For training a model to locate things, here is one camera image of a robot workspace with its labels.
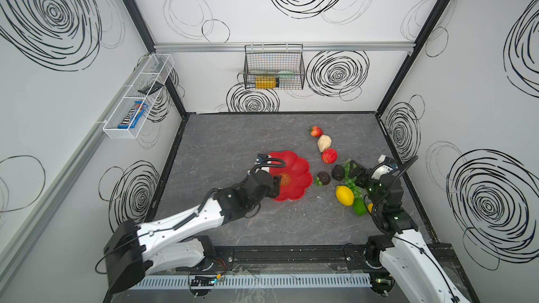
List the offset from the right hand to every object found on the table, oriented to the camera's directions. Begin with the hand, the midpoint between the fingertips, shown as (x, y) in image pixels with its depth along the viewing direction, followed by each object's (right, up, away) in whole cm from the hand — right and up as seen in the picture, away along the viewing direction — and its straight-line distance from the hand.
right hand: (359, 165), depth 79 cm
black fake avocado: (-5, -5, +12) cm, 14 cm away
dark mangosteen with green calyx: (-12, -8, +10) cm, 17 cm away
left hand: (-31, -4, -3) cm, 31 cm away
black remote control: (-79, +30, +1) cm, 85 cm away
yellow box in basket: (-37, +34, +9) cm, 51 cm away
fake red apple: (-7, +2, +17) cm, 18 cm away
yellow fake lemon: (-4, -13, +5) cm, 15 cm away
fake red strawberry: (-11, +13, +29) cm, 33 cm away
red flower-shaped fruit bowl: (-23, -8, +15) cm, 28 cm away
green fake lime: (+1, -17, +3) cm, 18 cm away
